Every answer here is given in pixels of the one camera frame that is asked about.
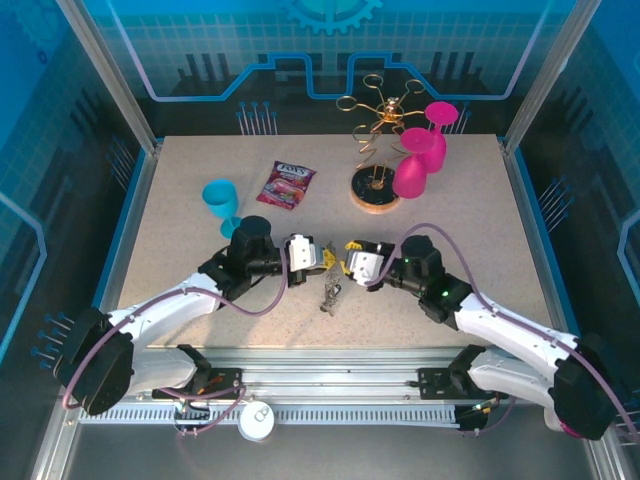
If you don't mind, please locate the bunch of metal keys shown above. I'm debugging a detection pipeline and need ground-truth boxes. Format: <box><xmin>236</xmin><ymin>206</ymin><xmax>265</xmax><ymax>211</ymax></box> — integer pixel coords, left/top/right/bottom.
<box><xmin>319</xmin><ymin>269</ymin><xmax>344</xmax><ymax>318</ymax></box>

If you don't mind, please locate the blue plastic goblet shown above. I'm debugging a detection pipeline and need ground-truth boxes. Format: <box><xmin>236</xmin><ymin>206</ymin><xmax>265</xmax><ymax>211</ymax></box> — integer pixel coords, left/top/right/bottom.
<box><xmin>201</xmin><ymin>179</ymin><xmax>247</xmax><ymax>240</ymax></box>

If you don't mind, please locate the red candy bag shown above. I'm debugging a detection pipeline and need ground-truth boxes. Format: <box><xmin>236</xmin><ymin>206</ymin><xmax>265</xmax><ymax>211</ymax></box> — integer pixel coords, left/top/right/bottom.
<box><xmin>255</xmin><ymin>160</ymin><xmax>318</xmax><ymax>211</ymax></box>

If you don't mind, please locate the pink plastic goblet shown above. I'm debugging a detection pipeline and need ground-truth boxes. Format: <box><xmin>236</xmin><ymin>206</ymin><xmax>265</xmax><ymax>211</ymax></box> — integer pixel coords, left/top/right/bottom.
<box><xmin>423</xmin><ymin>101</ymin><xmax>459</xmax><ymax>174</ymax></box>
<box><xmin>392</xmin><ymin>127</ymin><xmax>434</xmax><ymax>198</ymax></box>

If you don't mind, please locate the white round cap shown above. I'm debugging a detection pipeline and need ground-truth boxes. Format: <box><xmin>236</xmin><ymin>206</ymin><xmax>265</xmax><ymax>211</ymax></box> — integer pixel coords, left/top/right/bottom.
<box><xmin>237</xmin><ymin>402</ymin><xmax>276</xmax><ymax>443</ymax></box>

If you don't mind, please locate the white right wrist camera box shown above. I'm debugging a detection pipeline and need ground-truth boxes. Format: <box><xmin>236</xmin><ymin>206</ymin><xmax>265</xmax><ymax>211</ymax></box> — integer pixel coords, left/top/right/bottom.
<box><xmin>344</xmin><ymin>249</ymin><xmax>390</xmax><ymax>287</ymax></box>

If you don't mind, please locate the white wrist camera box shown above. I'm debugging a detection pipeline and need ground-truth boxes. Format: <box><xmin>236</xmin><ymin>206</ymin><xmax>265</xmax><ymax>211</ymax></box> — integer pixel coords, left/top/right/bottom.
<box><xmin>283</xmin><ymin>233</ymin><xmax>324</xmax><ymax>274</ymax></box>
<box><xmin>344</xmin><ymin>249</ymin><xmax>390</xmax><ymax>287</ymax></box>

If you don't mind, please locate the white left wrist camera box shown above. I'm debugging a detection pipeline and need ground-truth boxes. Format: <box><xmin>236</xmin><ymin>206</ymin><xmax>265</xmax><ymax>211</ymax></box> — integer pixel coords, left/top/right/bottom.
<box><xmin>283</xmin><ymin>233</ymin><xmax>324</xmax><ymax>274</ymax></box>

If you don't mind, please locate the gold wire glass rack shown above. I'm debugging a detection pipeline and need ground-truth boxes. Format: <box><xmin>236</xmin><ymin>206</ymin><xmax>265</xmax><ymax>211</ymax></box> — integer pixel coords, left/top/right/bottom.
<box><xmin>335</xmin><ymin>73</ymin><xmax>426</xmax><ymax>216</ymax></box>

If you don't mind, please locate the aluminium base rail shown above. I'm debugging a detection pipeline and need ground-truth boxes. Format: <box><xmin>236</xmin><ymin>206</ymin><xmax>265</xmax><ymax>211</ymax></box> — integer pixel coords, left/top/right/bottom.
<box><xmin>149</xmin><ymin>345</ymin><xmax>501</xmax><ymax>401</ymax></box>

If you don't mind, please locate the white slotted cable duct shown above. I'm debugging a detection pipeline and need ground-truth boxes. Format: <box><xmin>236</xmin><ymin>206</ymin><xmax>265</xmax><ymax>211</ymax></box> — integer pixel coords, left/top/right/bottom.
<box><xmin>79</xmin><ymin>405</ymin><xmax>460</xmax><ymax>427</ymax></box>

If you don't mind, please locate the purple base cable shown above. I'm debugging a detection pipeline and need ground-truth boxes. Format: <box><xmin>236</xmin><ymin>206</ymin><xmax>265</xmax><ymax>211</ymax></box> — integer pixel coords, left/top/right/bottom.
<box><xmin>457</xmin><ymin>394</ymin><xmax>517</xmax><ymax>436</ymax></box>
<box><xmin>172</xmin><ymin>383</ymin><xmax>247</xmax><ymax>439</ymax></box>

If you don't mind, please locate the aluminium frame post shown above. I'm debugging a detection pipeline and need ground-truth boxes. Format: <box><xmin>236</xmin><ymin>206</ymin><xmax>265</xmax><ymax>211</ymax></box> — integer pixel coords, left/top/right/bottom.
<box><xmin>498</xmin><ymin>0</ymin><xmax>589</xmax><ymax>154</ymax></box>
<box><xmin>54</xmin><ymin>0</ymin><xmax>165</xmax><ymax>154</ymax></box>

